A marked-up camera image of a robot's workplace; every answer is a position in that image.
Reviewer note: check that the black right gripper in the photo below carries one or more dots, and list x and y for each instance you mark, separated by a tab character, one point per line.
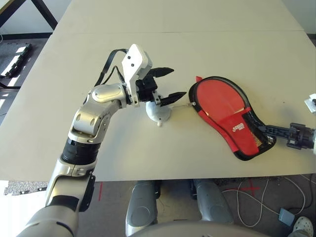
301	137

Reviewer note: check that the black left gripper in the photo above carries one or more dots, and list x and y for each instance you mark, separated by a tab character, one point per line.
146	86

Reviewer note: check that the grey-blue plush zipper toy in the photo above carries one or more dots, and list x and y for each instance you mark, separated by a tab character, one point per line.
158	113

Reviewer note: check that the black and red paddle case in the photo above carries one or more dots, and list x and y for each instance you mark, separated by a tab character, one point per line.
242	138

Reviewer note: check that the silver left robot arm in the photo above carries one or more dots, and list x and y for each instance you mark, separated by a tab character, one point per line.
106	93

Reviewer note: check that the grey-blue foot pedal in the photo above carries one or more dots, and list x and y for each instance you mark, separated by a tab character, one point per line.
286	215

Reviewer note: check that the grey right robot leg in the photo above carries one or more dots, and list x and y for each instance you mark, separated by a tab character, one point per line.
212	202

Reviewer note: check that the grey robot leg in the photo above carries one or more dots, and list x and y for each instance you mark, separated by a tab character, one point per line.
142	209
212	202

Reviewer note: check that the white perforated clog shoe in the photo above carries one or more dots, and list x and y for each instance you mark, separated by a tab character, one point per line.
303	223

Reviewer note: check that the grey left robot leg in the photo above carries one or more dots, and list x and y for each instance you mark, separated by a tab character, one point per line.
142	209

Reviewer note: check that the grey robot torso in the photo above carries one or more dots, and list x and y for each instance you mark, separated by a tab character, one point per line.
197	230

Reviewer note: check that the speckled grey floor mat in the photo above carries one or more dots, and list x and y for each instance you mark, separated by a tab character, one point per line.
24	188

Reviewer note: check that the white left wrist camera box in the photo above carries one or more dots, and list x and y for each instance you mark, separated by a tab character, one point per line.
133	59

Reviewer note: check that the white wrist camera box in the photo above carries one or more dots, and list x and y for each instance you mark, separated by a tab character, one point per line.
133	59
310	103

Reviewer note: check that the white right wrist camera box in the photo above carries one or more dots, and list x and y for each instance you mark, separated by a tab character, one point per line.
310	103

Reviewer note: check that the black metal table frame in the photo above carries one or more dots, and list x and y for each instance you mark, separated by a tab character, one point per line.
47	12

